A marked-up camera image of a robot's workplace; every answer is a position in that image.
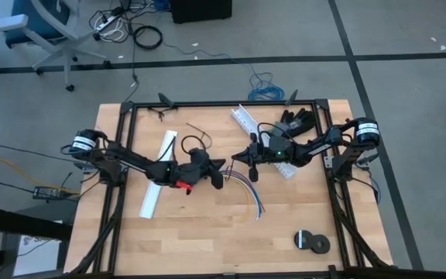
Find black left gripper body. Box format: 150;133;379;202
183;161;214;184

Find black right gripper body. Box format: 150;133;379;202
256;145;289;164

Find black zip tie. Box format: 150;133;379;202
224;159;236;182
186;122;214;150

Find bundle of coloured cables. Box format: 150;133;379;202
226;170;265;215
226;170;262;212

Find bundle of coloured wires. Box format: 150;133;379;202
226;169;266;213

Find white slotted cable duct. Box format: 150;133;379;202
229;103;298;180

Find white cable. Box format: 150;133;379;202
228;172;262;222

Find red tape wrap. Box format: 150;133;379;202
174;179;194;195

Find grey glove with green cuff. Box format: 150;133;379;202
271;122;300;139

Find black work glove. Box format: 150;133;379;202
279;108;319;136

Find clear safety glasses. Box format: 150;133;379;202
147;107;177;122

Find black tape roll white label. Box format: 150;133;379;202
293;229;315;250

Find plain black tape roll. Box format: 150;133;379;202
310;234;331;255

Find black power adapter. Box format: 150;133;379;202
32;185;63;201

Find black box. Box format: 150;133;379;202
168;0;234;25

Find white printed box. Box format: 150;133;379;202
12;234;64;277

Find white power strip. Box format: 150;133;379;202
94;13;122;32

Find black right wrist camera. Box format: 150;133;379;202
268;135;293;153

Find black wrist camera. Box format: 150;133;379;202
268;135;293;153
189;147;211;167

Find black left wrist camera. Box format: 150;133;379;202
189;147;211;167

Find white flat duct cover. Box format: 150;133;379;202
138;129;179;220

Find blue floor cable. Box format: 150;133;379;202
163;40;286;102

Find long black floor cable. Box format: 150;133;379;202
120;21;141;105

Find black coiled cable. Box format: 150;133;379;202
132;25;164;50

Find white frame office chair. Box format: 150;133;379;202
0;0;112;93

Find yellow floor cable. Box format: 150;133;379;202
0;153;81;195

